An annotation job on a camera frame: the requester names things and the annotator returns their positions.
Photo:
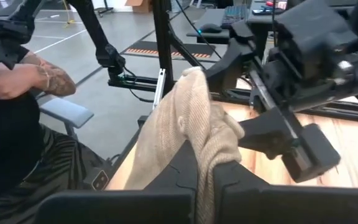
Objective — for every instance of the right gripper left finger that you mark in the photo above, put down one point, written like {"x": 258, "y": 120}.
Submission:
{"x": 172, "y": 202}

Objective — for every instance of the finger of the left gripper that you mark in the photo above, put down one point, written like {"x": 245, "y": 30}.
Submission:
{"x": 266, "y": 133}
{"x": 228, "y": 65}

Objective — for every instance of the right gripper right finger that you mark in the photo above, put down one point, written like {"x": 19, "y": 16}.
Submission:
{"x": 259, "y": 205}

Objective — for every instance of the tan baseball cap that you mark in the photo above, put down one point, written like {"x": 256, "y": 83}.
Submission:
{"x": 179, "y": 124}

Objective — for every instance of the person's forearm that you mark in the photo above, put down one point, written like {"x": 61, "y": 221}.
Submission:
{"x": 54, "y": 81}

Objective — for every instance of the black side desk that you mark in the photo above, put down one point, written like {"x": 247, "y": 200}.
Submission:
{"x": 210, "y": 37}

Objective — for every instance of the black computer mouse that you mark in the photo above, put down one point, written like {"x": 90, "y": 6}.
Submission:
{"x": 210, "y": 28}

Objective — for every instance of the black keyboard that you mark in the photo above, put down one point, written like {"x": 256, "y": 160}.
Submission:
{"x": 235, "y": 15}

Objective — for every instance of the silver aluminium bar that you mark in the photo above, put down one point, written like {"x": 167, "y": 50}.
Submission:
{"x": 159, "y": 90}

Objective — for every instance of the grey office chair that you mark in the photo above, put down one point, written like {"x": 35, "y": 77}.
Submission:
{"x": 67, "y": 110}

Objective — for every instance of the person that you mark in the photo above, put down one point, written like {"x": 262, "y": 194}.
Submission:
{"x": 8, "y": 140}

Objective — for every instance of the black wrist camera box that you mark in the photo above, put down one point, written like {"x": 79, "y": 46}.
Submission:
{"x": 315, "y": 31}

